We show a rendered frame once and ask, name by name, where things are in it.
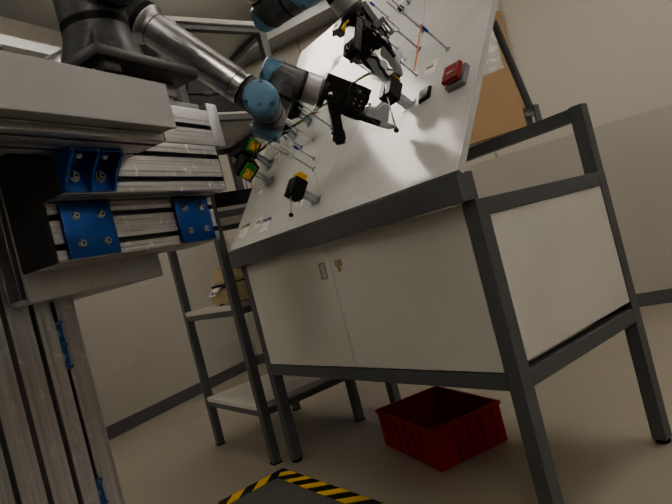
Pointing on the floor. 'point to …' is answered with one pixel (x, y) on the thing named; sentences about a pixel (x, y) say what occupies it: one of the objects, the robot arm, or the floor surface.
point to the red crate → (442, 426)
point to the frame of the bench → (498, 295)
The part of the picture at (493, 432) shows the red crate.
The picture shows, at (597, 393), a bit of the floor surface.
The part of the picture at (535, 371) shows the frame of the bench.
